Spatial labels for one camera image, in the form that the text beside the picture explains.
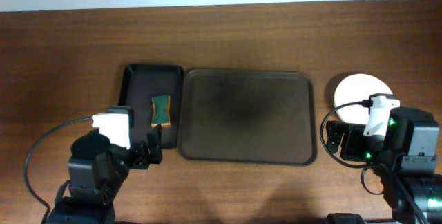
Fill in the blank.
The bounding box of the green orange sponge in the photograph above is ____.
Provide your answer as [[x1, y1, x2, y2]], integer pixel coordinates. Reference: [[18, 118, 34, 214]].
[[151, 95, 171, 128]]

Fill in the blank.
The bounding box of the white plate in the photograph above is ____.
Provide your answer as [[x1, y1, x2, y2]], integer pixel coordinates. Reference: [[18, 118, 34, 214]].
[[333, 73, 393, 124]]

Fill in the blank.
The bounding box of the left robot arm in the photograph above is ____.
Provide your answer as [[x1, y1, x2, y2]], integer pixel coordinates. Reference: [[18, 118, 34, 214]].
[[46, 106, 164, 224]]

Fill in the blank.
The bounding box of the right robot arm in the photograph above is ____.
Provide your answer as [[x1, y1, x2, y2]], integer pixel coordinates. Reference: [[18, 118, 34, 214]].
[[320, 107, 441, 223]]

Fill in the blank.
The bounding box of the small black tray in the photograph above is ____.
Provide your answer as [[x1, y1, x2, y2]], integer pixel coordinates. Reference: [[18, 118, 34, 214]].
[[118, 64, 184, 149]]

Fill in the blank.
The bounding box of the large brown tray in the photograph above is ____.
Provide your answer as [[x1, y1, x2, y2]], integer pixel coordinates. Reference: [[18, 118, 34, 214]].
[[177, 68, 318, 167]]

